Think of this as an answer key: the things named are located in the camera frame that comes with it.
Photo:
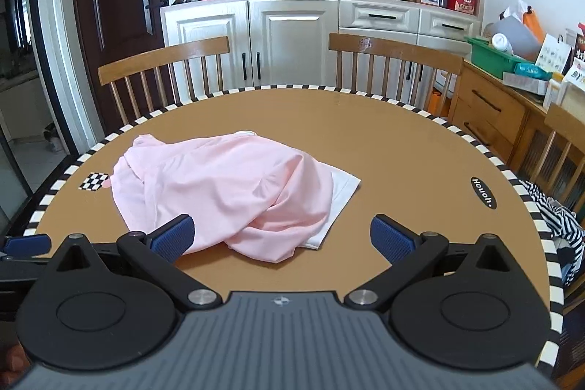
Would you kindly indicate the white shirt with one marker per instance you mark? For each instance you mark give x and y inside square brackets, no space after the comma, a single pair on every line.
[340,189]

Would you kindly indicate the grey folder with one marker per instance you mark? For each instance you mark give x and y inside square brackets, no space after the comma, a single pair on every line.
[521,33]

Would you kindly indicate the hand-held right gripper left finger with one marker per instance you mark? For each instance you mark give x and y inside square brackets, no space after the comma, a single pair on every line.
[176,237]

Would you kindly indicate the white plastic bag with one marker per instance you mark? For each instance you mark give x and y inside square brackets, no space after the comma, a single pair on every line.
[514,11]

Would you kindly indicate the teal tissue pack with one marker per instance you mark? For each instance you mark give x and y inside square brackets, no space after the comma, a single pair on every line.
[532,71]

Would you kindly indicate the black white striped cloth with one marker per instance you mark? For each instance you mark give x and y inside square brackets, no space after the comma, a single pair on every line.
[560,225]

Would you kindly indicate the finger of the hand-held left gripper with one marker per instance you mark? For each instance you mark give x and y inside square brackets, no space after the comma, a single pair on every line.
[27,244]

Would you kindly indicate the pink shirt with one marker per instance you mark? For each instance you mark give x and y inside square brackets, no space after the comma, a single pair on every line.
[219,189]

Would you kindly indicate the orange shopping bag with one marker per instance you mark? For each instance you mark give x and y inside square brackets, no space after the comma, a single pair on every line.
[438,103]

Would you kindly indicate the white cabinet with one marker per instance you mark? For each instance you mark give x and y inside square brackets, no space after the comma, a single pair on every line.
[283,38]

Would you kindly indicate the green plastic basket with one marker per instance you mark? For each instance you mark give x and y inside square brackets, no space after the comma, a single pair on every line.
[491,61]

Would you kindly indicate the wooden sideboard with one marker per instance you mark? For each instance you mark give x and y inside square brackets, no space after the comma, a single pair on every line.
[493,106]

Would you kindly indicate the white printed paper bag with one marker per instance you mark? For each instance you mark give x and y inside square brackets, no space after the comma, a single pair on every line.
[553,54]

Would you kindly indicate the white bottle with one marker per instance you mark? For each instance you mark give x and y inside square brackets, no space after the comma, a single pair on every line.
[501,42]

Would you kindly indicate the wooden spindle chair with sticker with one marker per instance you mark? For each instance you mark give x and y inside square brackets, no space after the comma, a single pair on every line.
[397,54]

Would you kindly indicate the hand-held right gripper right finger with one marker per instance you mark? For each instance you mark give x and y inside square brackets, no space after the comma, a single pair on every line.
[388,237]

